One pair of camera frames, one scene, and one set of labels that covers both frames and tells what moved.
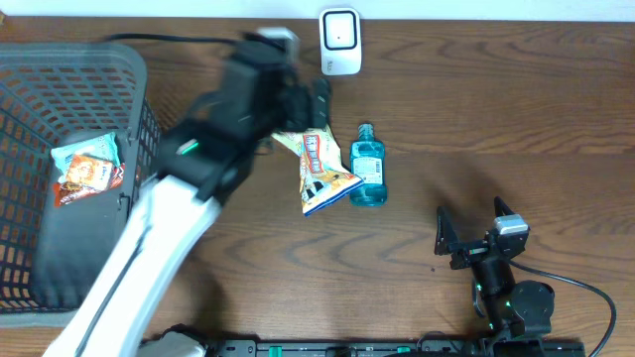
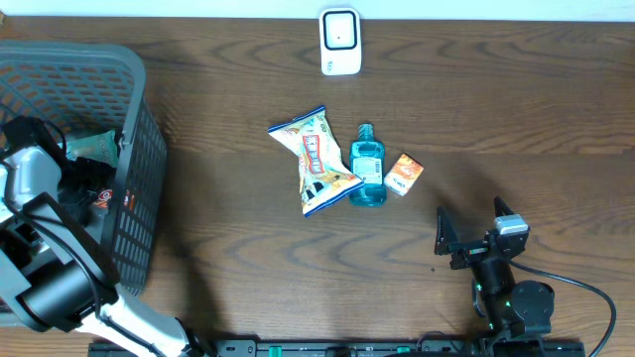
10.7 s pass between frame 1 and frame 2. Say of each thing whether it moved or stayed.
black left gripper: moved
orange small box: moved
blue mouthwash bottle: stayed
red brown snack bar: moved
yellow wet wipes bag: stayed
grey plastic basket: stayed
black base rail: stayed
